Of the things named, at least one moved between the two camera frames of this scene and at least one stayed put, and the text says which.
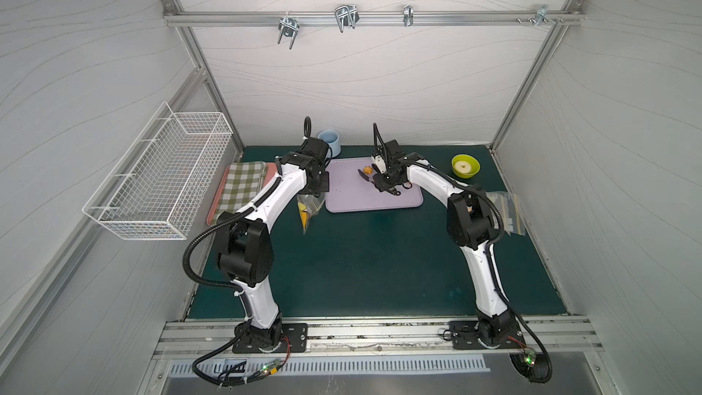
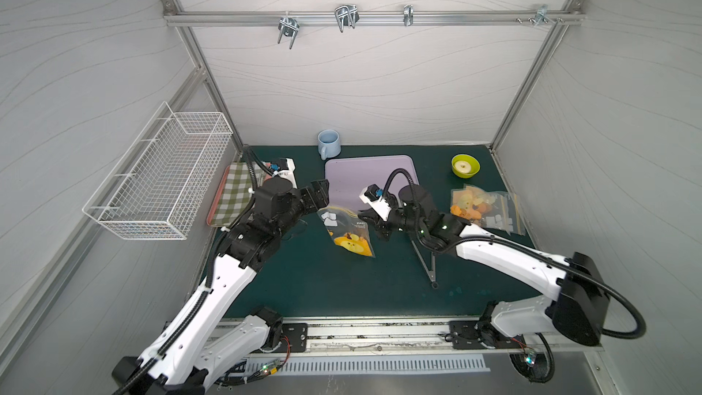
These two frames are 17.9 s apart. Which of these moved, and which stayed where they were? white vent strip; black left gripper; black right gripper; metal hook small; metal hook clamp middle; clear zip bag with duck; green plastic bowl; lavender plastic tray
Moved: clear zip bag with duck; black right gripper; black left gripper
Stayed: metal hook small; white vent strip; metal hook clamp middle; lavender plastic tray; green plastic bowl
